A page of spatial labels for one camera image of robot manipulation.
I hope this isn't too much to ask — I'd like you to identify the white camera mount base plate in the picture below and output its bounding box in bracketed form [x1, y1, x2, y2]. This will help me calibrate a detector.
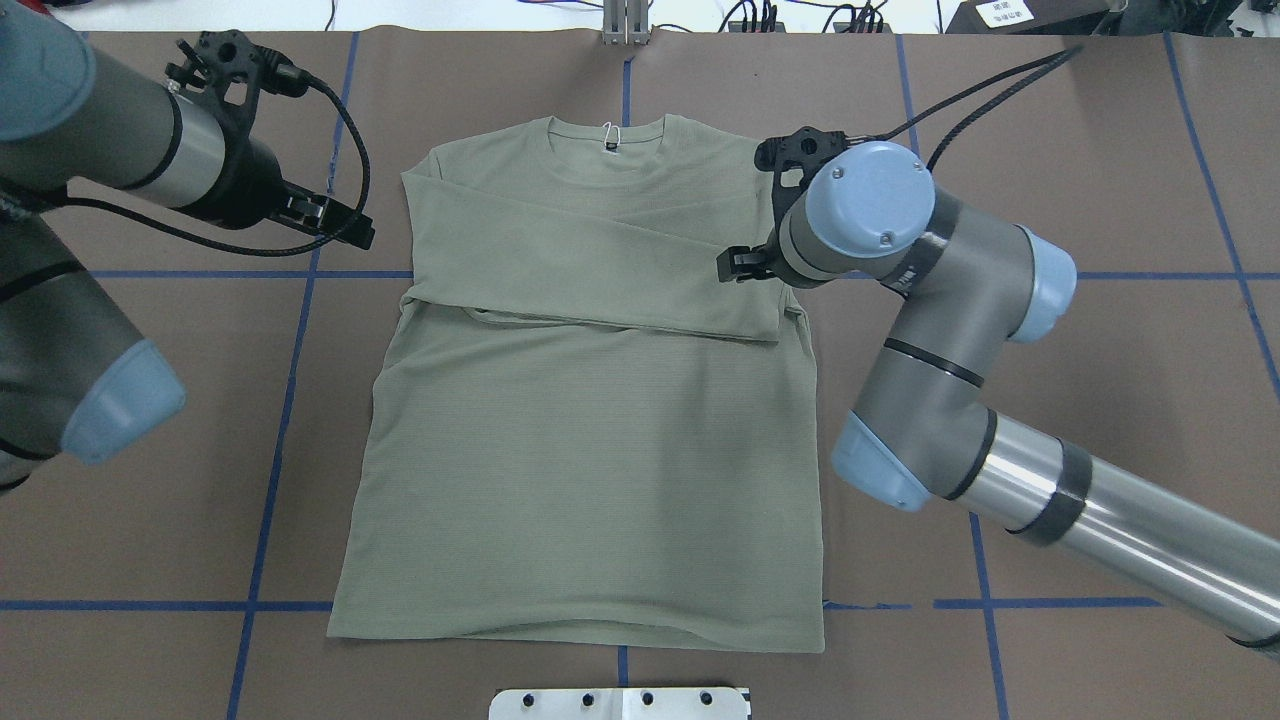
[488, 685, 753, 719]

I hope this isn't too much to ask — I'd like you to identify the olive green long-sleeve shirt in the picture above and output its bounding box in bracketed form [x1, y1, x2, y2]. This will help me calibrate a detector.
[326, 115, 824, 653]

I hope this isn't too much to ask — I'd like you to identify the black box with white label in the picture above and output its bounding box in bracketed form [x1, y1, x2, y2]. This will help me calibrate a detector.
[942, 1, 1129, 36]

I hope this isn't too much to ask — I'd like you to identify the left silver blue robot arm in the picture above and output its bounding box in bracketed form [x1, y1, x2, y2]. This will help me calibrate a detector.
[1, 1, 375, 493]

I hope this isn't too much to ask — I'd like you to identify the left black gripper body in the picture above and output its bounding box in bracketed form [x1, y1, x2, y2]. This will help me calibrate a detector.
[165, 29, 375, 251]

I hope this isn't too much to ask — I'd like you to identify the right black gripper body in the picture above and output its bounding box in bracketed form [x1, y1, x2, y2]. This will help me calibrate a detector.
[716, 126, 854, 284]

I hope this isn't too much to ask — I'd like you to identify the aluminium frame post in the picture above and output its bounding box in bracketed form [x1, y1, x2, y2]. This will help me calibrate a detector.
[599, 0, 652, 47]

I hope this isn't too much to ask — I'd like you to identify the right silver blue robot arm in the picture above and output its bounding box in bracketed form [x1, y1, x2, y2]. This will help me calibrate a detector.
[717, 127, 1279, 660]

